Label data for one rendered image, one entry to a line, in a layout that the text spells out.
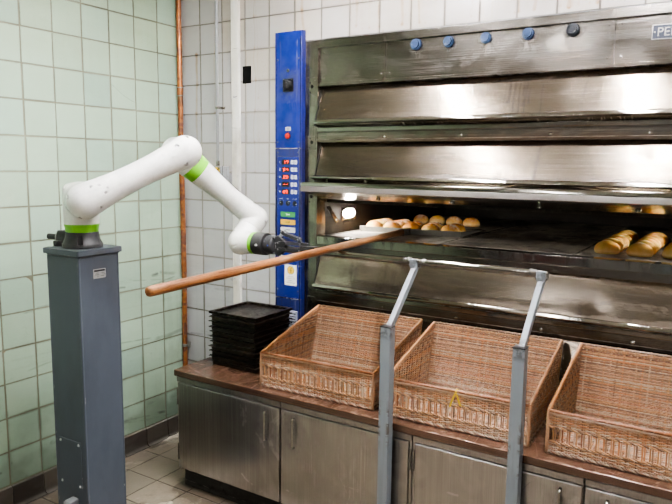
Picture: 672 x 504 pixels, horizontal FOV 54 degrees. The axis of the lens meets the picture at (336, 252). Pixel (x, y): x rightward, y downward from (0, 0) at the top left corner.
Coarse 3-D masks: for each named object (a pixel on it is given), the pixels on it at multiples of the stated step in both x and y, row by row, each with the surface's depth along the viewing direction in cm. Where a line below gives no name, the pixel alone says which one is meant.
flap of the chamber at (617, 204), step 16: (304, 192) 304; (320, 192) 297; (336, 192) 291; (352, 192) 287; (368, 192) 283; (384, 192) 279; (400, 192) 275; (416, 192) 271; (432, 192) 267; (448, 192) 263; (464, 192) 260; (480, 192) 256; (544, 208) 261; (560, 208) 256; (576, 208) 252; (592, 208) 247; (608, 208) 242; (624, 208) 238; (640, 208) 234; (656, 208) 230
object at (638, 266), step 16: (320, 240) 316; (336, 240) 312; (384, 240) 302; (464, 256) 278; (480, 256) 274; (496, 256) 270; (512, 256) 267; (528, 256) 263; (544, 256) 260; (560, 256) 257; (576, 256) 255; (640, 272) 242; (656, 272) 239
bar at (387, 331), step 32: (352, 256) 264; (384, 256) 256; (384, 352) 234; (384, 384) 236; (512, 384) 210; (384, 416) 237; (512, 416) 211; (384, 448) 239; (512, 448) 213; (384, 480) 240; (512, 480) 214
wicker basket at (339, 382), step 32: (320, 320) 314; (352, 320) 306; (384, 320) 298; (416, 320) 290; (288, 352) 296; (320, 352) 312; (352, 352) 303; (288, 384) 273; (320, 384) 279; (352, 384) 257
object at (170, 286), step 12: (360, 240) 281; (372, 240) 291; (300, 252) 240; (312, 252) 246; (324, 252) 254; (252, 264) 213; (264, 264) 219; (276, 264) 225; (192, 276) 189; (204, 276) 192; (216, 276) 197; (228, 276) 202; (156, 288) 175; (168, 288) 179; (180, 288) 184
